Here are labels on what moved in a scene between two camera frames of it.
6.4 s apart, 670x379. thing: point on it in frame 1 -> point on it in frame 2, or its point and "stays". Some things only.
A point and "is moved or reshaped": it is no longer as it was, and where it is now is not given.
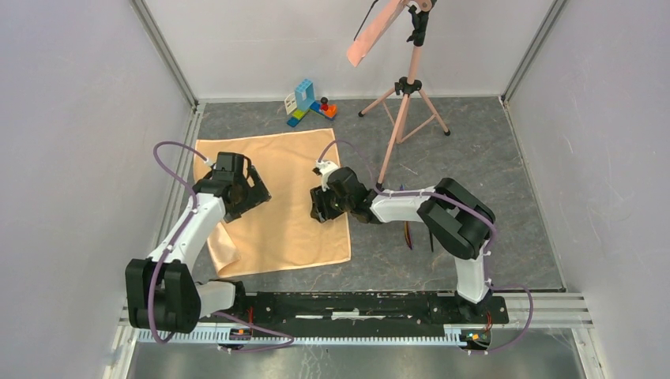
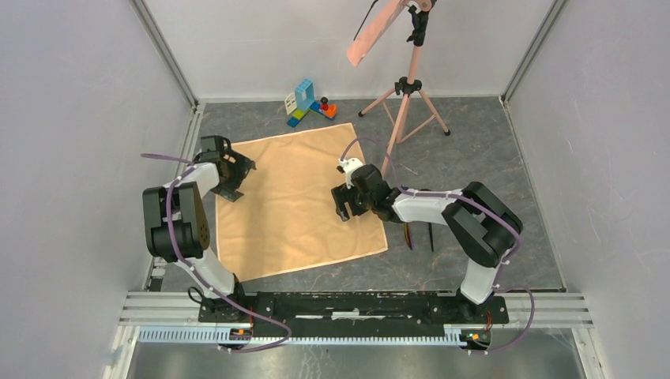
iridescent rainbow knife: (407, 225) stays
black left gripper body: (249, 197) -> (236, 171)
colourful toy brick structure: (299, 104) stays
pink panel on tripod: (374, 30) stays
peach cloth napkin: (283, 233) is moved or reshaped
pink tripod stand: (406, 88) stays
